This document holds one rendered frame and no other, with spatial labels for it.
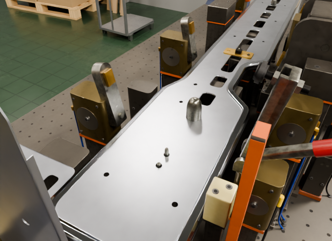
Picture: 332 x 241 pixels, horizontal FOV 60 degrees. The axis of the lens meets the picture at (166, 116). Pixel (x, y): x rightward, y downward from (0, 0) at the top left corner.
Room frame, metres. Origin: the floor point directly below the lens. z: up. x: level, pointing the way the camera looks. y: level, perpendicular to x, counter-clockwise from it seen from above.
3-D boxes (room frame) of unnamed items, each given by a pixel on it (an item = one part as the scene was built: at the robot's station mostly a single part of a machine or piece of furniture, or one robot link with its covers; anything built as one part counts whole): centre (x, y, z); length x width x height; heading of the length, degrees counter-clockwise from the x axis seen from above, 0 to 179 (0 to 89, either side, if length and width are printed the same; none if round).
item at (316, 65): (0.49, -0.30, 0.91); 0.07 x 0.05 x 0.42; 63
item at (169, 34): (0.82, -0.02, 0.87); 0.12 x 0.07 x 0.35; 63
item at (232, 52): (0.79, -0.21, 1.01); 0.08 x 0.04 x 0.01; 62
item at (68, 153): (0.40, 0.21, 0.84); 0.12 x 0.07 x 0.28; 63
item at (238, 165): (0.29, -0.12, 1.06); 0.03 x 0.01 x 0.03; 63
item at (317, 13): (0.60, -0.35, 0.94); 0.18 x 0.13 x 0.49; 153
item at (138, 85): (0.63, 0.07, 0.84); 0.10 x 0.05 x 0.29; 63
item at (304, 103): (0.43, -0.26, 0.88); 0.11 x 0.07 x 0.37; 63
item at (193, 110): (0.48, -0.06, 1.02); 0.03 x 0.03 x 0.07
